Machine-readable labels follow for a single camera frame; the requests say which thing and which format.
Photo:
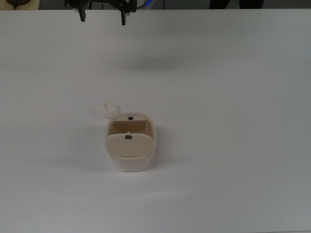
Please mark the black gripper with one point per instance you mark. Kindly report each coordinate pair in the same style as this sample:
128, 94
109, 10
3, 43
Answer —
100, 1

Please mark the white paper trash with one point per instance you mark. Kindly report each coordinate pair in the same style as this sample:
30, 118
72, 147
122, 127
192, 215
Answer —
107, 109

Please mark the small cream bin with lid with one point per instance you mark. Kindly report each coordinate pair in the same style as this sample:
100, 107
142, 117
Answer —
130, 145

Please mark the dark round object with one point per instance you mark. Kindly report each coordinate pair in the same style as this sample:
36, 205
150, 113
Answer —
17, 2

